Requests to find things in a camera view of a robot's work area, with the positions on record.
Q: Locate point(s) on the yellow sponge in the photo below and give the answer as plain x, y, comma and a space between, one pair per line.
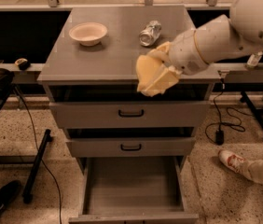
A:
146, 67

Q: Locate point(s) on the white red sneaker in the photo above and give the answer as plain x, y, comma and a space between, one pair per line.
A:
231, 160

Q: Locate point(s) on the grey drawer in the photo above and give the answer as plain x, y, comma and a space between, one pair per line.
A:
133, 190
130, 142
115, 107

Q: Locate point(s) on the black table leg left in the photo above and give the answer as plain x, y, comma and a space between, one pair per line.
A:
27, 192

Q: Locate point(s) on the tape measure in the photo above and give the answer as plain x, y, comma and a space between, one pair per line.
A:
22, 63

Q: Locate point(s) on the clear plastic bottle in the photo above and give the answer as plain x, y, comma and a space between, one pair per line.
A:
254, 60

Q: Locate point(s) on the bottom grey drawer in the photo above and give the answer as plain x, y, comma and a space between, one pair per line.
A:
133, 190

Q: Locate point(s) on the foam-covered gripper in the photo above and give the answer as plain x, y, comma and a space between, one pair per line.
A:
186, 54

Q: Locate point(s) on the middle grey drawer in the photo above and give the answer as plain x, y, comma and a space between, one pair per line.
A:
130, 142

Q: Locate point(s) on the crushed silver can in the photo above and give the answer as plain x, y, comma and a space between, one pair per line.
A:
150, 34

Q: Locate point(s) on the top grey drawer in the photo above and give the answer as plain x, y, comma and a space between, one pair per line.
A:
115, 107

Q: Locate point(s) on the white bowl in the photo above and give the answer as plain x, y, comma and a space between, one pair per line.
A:
88, 33

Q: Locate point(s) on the grey drawer cabinet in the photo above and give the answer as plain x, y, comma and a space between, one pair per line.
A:
112, 61

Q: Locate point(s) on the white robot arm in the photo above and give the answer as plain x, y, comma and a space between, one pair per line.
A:
238, 34

